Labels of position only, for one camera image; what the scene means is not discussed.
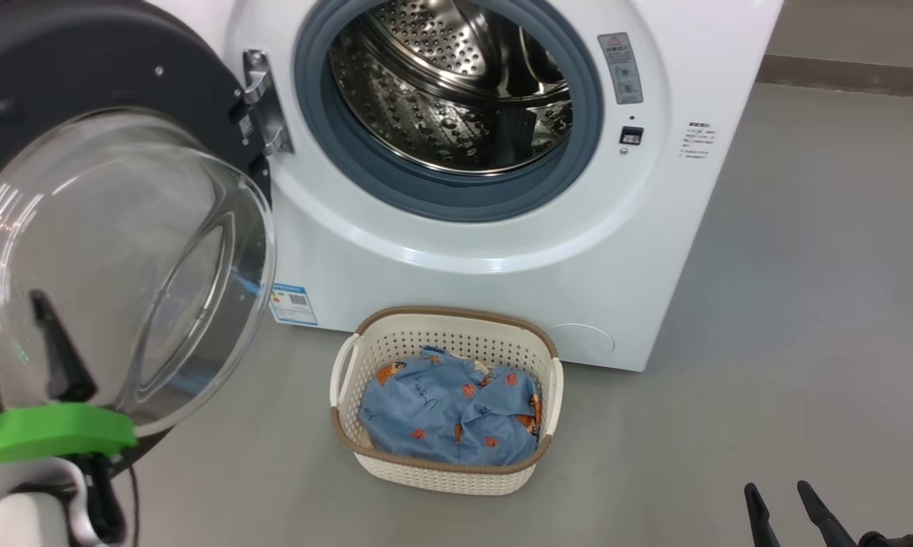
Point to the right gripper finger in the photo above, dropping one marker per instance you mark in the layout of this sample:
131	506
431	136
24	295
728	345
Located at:
825	524
762	524

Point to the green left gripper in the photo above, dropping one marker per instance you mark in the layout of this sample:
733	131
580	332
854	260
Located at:
46	431

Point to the black round glass washer door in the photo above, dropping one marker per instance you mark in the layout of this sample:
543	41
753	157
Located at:
84	61

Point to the blue printed garment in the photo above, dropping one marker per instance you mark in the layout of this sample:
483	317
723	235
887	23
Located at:
426	410

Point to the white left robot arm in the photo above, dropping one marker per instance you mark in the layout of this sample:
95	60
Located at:
16	516

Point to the white front-load washing machine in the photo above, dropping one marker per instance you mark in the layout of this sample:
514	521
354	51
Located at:
502	304

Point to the metal door hinge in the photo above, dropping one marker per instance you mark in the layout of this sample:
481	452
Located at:
263	99

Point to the grey rubber door gasket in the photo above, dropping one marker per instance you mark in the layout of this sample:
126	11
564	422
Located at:
350	167

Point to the black door lock slot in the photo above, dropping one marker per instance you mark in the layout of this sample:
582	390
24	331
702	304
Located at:
631	136

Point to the stainless steel washer drum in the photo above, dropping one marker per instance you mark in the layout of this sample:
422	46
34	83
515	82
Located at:
441	114

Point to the round white filter cover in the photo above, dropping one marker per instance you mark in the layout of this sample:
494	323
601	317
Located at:
586	340

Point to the blue energy label sticker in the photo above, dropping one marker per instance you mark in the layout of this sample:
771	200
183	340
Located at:
297	304

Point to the cream perforated laundry basket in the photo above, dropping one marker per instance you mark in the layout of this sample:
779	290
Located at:
441	479

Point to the grey warning sticker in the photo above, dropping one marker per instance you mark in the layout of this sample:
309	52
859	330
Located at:
620	68

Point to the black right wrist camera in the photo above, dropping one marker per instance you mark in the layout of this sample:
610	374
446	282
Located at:
893	541

